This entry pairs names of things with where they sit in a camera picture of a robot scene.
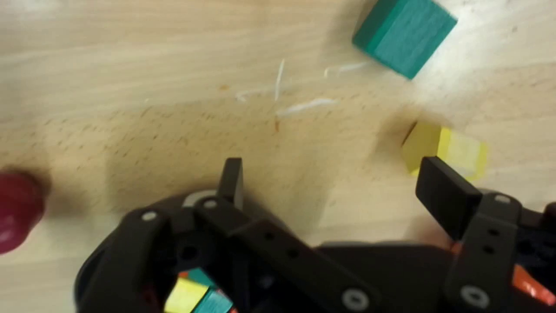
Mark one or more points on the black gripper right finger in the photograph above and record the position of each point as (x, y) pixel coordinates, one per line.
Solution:
(449, 196)

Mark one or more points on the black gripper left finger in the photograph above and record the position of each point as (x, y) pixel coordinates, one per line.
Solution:
(232, 183)

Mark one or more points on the yellow block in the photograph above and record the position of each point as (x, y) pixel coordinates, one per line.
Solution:
(461, 151)

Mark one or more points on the orange red toy apple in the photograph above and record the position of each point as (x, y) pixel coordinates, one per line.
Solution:
(485, 275)

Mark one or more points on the large teal block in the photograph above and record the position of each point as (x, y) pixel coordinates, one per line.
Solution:
(402, 35)

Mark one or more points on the red toy radish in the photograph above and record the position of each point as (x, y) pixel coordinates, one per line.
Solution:
(22, 207)

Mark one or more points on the black bowl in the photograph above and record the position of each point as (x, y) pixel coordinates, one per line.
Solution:
(136, 266)

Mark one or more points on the small teal block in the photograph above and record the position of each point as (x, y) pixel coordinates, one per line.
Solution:
(202, 294)

